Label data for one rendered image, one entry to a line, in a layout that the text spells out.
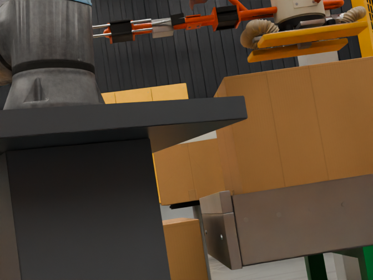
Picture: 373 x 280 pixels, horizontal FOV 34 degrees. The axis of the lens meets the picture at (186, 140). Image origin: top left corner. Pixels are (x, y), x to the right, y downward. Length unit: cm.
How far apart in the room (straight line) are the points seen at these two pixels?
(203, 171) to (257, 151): 187
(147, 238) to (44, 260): 18
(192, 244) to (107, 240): 80
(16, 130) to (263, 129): 109
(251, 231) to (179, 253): 25
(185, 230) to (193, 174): 190
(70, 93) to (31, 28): 14
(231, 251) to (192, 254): 18
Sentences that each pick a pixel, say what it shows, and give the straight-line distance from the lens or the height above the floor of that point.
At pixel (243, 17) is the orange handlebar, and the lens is 214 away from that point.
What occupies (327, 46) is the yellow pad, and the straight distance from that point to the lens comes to 222.
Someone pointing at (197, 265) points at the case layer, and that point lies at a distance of 182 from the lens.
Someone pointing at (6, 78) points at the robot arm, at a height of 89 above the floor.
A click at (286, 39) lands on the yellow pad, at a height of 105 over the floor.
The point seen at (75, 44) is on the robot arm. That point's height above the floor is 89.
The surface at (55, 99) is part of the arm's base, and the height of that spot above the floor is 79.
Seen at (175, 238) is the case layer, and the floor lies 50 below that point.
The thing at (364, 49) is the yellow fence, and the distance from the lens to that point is 265.
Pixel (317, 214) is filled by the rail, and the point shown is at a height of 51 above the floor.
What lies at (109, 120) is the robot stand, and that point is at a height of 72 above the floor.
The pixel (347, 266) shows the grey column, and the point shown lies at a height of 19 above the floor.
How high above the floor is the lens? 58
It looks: 6 degrees up
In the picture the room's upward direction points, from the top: 9 degrees counter-clockwise
